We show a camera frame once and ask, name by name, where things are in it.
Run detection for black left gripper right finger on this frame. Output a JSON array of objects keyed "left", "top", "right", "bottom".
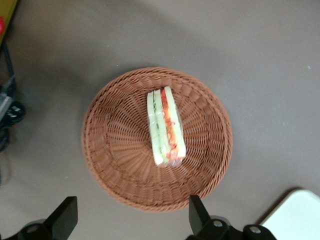
[{"left": 186, "top": 194, "right": 241, "bottom": 240}]

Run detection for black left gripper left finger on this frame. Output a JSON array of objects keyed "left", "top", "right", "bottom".
[{"left": 14, "top": 196, "right": 78, "bottom": 240}]

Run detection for triangle sandwich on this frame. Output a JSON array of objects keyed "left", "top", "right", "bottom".
[{"left": 146, "top": 86, "right": 186, "bottom": 168}]

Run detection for brown round wicker basket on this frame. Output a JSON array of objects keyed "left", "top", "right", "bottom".
[{"left": 81, "top": 66, "right": 234, "bottom": 213}]

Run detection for cream plastic tray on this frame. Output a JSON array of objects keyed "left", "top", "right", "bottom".
[{"left": 257, "top": 188, "right": 320, "bottom": 240}]

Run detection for yellow control box red button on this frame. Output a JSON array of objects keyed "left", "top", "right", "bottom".
[{"left": 0, "top": 0, "right": 20, "bottom": 48}]

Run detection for black power cable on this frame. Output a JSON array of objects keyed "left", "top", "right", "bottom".
[{"left": 0, "top": 42, "right": 17, "bottom": 85}]

